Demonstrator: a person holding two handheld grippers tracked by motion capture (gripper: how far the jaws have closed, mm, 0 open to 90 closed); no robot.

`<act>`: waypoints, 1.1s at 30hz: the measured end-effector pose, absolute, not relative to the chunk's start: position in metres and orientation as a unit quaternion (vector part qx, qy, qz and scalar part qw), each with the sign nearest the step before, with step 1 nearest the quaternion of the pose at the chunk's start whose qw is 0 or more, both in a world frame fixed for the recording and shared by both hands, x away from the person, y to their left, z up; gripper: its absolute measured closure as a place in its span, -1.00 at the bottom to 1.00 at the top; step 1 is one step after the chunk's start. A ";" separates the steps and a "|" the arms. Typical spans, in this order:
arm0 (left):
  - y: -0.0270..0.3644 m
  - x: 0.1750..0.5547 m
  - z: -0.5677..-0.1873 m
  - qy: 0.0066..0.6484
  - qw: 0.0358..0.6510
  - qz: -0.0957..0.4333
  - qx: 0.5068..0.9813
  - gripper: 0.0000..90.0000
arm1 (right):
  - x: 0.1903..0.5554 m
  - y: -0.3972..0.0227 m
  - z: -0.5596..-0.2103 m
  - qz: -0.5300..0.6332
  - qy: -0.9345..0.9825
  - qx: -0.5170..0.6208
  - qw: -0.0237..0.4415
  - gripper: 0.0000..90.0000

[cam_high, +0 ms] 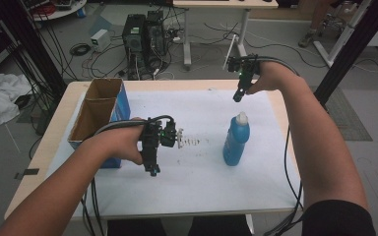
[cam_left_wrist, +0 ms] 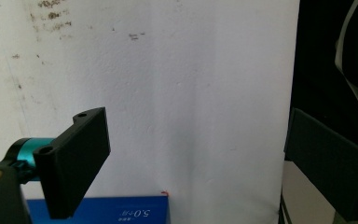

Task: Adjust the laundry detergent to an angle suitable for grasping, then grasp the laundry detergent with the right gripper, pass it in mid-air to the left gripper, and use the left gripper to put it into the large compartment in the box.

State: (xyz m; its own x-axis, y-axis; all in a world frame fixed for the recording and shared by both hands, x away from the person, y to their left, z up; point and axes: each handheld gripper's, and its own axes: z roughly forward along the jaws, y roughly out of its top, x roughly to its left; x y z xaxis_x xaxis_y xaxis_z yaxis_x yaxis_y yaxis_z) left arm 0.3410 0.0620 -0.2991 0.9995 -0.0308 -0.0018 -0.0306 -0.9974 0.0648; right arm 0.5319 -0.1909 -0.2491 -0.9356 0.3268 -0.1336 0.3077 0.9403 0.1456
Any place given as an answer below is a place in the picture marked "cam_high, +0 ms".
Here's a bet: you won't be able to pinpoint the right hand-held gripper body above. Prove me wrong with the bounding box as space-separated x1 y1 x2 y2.
222 33 262 83

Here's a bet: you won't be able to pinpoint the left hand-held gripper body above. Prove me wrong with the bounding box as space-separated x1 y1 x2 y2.
140 116 185 164

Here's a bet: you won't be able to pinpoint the blue bottle with white cap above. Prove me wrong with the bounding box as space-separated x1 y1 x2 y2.
221 111 251 167

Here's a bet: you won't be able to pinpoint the blue cardboard box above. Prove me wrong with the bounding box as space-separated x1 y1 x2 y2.
67 78 132 170

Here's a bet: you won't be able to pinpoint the person's left hand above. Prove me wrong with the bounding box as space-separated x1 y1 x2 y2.
108 116 146 166

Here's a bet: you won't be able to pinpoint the person's right hand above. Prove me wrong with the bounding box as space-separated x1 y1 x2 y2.
246 60 298 96

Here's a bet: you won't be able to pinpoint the white table mat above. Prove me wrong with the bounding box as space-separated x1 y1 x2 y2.
44 89 305 219

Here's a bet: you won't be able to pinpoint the person's dark trousers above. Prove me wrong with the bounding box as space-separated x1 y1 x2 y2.
106 214 254 236

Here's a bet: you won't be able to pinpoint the wooden desk with white legs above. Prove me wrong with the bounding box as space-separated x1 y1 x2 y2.
172 0 281 72

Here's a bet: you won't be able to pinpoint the black computer tower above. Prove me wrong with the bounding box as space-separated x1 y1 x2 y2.
121 13 148 56
143 10 167 68

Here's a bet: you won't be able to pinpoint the grey floor mat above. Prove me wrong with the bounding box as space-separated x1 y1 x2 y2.
310 86 374 143

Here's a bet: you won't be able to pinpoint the black metal stand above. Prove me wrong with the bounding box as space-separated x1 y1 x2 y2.
0 0 69 101
312 0 378 108

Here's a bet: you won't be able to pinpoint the small white device box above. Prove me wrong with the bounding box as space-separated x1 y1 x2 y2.
90 29 112 53

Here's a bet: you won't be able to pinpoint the round white table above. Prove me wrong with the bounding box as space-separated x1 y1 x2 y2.
29 0 89 23

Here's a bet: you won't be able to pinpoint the white crumpled cloth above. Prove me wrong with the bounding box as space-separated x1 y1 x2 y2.
0 71 32 131

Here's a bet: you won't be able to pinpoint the person's black sleeve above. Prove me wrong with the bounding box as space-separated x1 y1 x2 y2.
300 199 377 236

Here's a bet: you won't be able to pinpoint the left hand-held gripper cable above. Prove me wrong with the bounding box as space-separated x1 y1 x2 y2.
80 114 177 236

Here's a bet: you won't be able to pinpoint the hand-held gripper cable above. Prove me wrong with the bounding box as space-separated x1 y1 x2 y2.
80 114 177 236
258 55 305 236

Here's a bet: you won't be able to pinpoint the right hand-held gripper cable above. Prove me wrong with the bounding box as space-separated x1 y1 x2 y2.
258 55 305 236

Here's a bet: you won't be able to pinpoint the white desk frame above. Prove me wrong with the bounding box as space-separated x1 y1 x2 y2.
313 0 378 69

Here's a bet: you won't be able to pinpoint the coiled black cable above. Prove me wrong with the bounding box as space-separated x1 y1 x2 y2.
69 42 93 57

